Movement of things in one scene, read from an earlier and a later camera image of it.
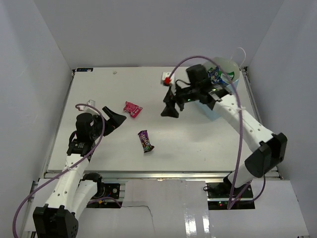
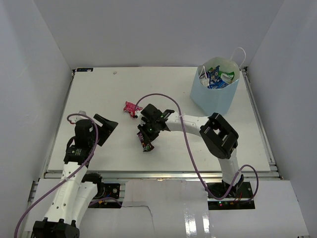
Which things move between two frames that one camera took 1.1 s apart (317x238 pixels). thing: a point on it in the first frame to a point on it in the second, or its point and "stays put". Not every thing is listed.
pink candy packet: x=132 y=108 stays put
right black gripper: x=170 y=110 to x=148 y=137
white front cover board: x=178 y=208 stays put
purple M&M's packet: x=144 y=137 stays put
